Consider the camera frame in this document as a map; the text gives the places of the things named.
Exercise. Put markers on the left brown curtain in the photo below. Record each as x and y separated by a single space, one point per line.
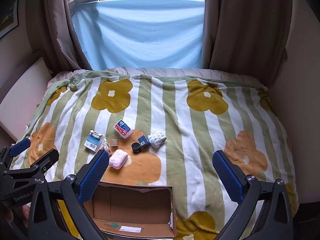
50 29

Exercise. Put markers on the framed wall picture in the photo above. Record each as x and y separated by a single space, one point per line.
11 21

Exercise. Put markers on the right brown curtain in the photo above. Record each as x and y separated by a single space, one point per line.
246 37

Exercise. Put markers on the beige padded headboard panel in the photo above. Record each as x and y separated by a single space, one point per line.
21 94

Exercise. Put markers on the pink towel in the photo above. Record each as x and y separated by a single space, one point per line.
118 158

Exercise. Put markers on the white patterned socks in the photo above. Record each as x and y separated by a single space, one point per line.
156 139

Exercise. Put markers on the black round jar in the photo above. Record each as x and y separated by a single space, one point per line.
136 148

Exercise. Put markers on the small dark blue box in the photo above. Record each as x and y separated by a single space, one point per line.
144 141

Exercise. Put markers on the floral striped fleece blanket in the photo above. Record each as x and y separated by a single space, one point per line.
197 115

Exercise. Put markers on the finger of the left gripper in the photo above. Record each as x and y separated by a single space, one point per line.
19 147
44 163

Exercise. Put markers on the light blue hanging sheet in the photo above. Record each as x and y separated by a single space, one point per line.
140 33

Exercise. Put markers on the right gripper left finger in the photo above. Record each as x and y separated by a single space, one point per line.
74 190

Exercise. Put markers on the red blue floss box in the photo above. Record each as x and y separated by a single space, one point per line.
123 129

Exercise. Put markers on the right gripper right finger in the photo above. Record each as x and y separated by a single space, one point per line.
275 218

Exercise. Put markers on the open cardboard box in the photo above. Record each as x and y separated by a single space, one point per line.
141 212

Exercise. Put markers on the person's left hand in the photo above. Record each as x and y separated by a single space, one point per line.
22 212

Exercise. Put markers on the white blue carton box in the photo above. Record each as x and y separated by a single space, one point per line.
93 141

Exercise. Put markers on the beige tape roll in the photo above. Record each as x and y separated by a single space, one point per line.
113 142

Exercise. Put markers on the brown curtain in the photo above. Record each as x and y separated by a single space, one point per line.
50 29
246 37

